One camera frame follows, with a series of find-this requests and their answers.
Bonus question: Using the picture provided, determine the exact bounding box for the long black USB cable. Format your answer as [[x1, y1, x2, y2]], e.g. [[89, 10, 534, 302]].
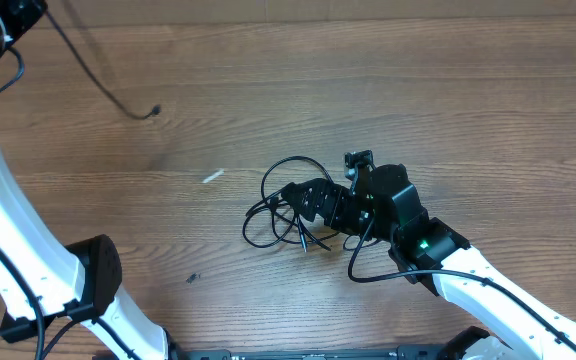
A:
[[241, 155, 342, 254]]

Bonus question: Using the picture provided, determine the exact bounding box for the short black USB cable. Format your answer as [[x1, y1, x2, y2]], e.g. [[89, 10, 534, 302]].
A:
[[245, 189, 334, 251]]

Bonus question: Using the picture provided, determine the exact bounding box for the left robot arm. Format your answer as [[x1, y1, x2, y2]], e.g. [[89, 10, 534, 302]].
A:
[[0, 1, 183, 359]]

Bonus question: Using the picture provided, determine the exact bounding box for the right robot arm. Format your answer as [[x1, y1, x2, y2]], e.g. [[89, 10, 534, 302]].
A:
[[281, 165, 576, 359]]

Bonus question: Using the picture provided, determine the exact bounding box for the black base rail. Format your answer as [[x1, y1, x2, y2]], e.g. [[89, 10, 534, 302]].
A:
[[181, 344, 443, 360]]

